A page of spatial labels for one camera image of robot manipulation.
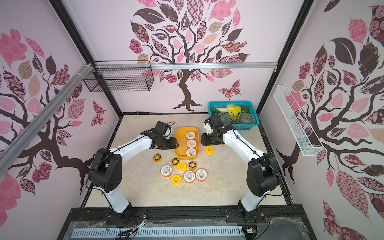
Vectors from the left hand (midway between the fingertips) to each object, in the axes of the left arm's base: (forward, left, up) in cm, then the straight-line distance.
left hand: (173, 147), depth 92 cm
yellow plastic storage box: (+15, -3, -4) cm, 16 cm away
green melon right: (+22, -49, +3) cm, 54 cm away
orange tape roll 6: (-15, -17, -6) cm, 24 cm away
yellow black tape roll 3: (-9, -12, -7) cm, 16 cm away
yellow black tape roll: (-3, +11, -7) cm, 14 cm away
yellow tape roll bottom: (-19, -1, -8) cm, 21 cm away
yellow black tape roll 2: (-7, 0, -7) cm, 9 cm away
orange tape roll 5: (-16, -10, -7) cm, 20 cm away
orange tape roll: (+13, -10, -5) cm, 17 cm away
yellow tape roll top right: (+2, -23, -6) cm, 24 cm away
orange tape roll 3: (0, -11, -5) cm, 12 cm away
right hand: (-1, -20, +6) cm, 20 cm away
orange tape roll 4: (-12, +4, -6) cm, 15 cm away
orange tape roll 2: (+7, -11, -6) cm, 14 cm away
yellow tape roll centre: (-12, -5, -7) cm, 15 cm away
